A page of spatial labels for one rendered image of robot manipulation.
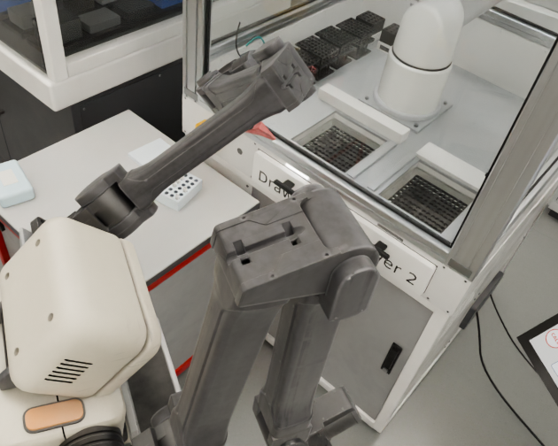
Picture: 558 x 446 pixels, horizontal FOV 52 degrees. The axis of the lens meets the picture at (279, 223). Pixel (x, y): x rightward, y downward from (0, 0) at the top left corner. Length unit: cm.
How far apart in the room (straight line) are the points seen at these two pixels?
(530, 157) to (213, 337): 83
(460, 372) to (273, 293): 204
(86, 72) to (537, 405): 208
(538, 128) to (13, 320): 95
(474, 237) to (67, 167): 120
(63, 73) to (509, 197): 137
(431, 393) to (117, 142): 150
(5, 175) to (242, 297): 140
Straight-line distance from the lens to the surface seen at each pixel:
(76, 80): 201
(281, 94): 90
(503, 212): 131
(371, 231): 151
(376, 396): 203
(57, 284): 75
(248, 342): 55
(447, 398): 240
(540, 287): 296
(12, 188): 177
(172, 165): 95
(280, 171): 162
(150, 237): 163
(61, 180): 183
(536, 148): 121
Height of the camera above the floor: 197
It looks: 46 degrees down
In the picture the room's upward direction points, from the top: 10 degrees clockwise
